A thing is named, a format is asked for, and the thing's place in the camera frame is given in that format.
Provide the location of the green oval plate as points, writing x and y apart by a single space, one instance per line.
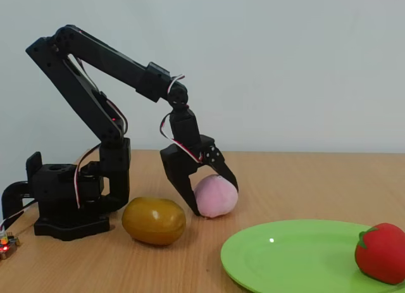
284 258

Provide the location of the black robot arm with base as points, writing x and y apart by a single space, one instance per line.
110 59

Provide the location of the red toy tomato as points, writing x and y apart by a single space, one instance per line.
383 255

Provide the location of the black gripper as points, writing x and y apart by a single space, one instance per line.
177 161

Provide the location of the brown toy kiwi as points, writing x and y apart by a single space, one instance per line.
152 221

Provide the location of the small controller circuit board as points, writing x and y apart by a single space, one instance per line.
8 244

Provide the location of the black table clamp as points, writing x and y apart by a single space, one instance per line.
12 191

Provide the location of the pink plush peach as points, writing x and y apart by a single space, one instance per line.
215 198

